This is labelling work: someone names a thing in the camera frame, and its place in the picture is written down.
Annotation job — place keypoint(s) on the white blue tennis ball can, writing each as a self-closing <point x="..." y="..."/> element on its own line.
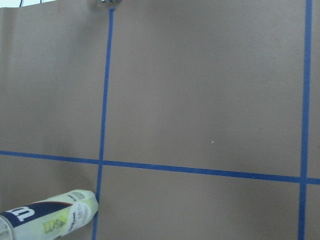
<point x="51" y="218"/>

